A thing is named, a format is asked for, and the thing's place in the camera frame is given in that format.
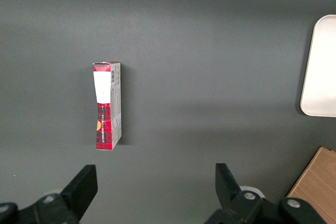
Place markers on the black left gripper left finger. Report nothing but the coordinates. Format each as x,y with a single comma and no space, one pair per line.
78,192

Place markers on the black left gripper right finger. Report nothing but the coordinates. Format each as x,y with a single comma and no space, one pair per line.
231,197

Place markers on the wooden drawer cabinet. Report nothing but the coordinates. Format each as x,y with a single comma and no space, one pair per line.
317,182

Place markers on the red and grey carton box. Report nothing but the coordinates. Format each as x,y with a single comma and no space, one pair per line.
103,129

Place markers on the beige plastic tray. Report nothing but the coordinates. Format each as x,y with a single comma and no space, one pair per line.
320,72

